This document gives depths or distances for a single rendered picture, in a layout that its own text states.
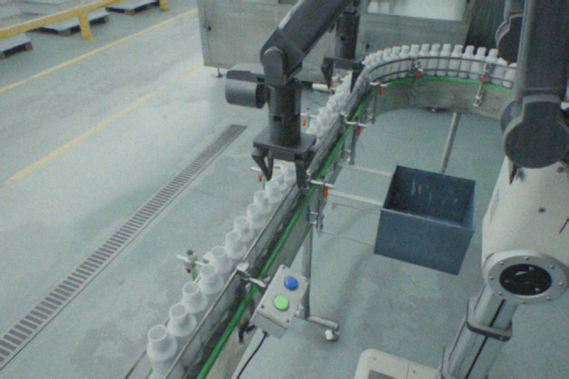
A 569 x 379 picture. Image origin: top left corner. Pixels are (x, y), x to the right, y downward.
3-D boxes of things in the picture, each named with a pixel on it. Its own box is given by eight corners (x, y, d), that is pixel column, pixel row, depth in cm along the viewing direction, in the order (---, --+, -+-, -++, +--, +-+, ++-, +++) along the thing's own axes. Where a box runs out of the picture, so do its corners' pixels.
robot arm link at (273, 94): (294, 85, 64) (306, 73, 68) (254, 79, 66) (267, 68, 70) (294, 125, 68) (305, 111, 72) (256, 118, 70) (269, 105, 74)
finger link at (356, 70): (337, 85, 116) (340, 52, 110) (361, 90, 114) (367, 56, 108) (330, 94, 111) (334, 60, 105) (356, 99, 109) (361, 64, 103)
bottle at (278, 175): (283, 222, 129) (283, 179, 119) (266, 218, 131) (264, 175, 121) (290, 211, 134) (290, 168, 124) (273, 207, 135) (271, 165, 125)
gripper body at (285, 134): (305, 162, 71) (306, 123, 66) (251, 150, 74) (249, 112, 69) (317, 144, 75) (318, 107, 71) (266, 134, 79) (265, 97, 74)
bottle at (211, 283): (198, 316, 101) (189, 271, 91) (216, 301, 104) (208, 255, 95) (216, 330, 98) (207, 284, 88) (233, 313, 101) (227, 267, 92)
